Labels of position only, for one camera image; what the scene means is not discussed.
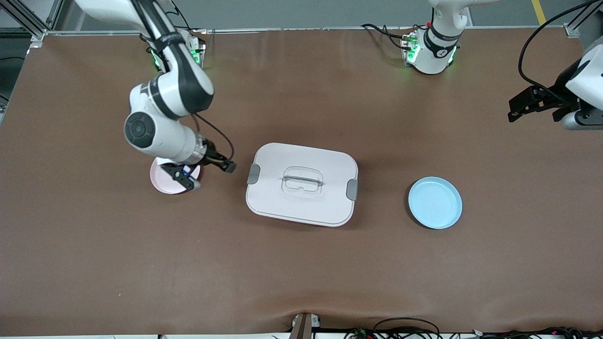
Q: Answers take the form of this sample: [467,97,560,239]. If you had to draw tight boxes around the white lidded storage box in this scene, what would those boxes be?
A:
[245,142,359,227]

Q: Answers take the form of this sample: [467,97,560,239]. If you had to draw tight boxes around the pink round plate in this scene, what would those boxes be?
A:
[150,158,204,195]

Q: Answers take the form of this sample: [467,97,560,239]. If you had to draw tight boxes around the light blue round plate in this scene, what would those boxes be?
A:
[408,177,463,230]

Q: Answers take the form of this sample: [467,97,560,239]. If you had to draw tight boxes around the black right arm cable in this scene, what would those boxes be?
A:
[191,112,235,163]

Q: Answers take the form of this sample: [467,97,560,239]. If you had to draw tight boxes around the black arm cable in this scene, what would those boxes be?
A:
[191,112,235,163]
[518,0,602,105]

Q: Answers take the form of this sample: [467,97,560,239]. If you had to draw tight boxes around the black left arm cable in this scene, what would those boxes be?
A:
[518,0,602,105]

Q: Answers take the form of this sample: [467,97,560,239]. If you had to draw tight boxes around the aluminium frame post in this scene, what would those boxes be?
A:
[564,0,603,38]
[0,0,64,42]

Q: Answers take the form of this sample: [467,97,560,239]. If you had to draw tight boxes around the black arm base cables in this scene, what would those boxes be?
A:
[360,23,416,50]

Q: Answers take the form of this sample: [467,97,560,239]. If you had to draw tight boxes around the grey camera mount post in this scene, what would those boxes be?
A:
[290,312,322,339]

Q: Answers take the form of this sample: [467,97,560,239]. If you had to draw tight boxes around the black cable bundle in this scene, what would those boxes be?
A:
[471,327,603,339]

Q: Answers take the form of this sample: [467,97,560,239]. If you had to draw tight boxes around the black cable loop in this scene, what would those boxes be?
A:
[373,317,441,339]

